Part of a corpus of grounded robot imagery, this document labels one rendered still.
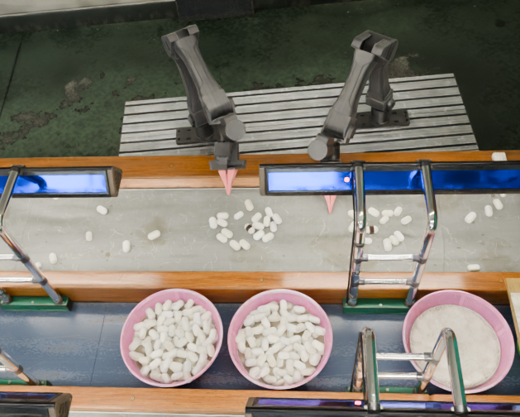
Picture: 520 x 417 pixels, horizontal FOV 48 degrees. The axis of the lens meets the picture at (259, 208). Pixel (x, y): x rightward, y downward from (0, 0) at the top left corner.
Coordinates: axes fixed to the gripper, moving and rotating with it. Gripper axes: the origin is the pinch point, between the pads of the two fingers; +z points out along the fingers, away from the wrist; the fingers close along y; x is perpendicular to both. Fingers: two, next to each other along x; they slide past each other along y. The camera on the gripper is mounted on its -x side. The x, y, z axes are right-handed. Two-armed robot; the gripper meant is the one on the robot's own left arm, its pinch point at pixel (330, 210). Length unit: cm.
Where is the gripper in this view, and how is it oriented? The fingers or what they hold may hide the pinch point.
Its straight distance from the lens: 171.5
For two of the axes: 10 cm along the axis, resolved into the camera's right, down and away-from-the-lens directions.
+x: 0.9, -1.0, 9.9
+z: 0.2, 10.0, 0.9
